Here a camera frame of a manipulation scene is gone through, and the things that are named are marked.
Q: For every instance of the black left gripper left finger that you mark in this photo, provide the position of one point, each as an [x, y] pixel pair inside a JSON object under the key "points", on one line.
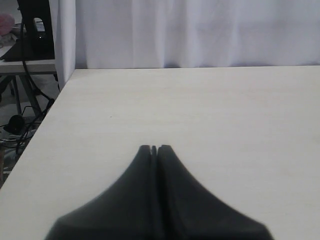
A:
{"points": [[124, 211]]}

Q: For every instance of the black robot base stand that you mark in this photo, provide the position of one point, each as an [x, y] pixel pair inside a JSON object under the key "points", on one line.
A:
{"points": [[37, 43]]}

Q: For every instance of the white side table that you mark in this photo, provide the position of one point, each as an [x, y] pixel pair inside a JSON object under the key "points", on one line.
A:
{"points": [[14, 69]]}

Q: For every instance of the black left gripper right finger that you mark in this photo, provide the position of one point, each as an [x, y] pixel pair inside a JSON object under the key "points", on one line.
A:
{"points": [[191, 212]]}

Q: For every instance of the white backdrop curtain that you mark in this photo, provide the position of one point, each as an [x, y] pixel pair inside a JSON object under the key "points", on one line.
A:
{"points": [[148, 34]]}

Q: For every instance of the pink plush toy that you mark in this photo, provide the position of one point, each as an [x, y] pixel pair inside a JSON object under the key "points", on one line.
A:
{"points": [[7, 21]]}

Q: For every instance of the white power strip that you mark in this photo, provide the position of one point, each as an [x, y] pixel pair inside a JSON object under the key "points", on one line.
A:
{"points": [[24, 135]]}

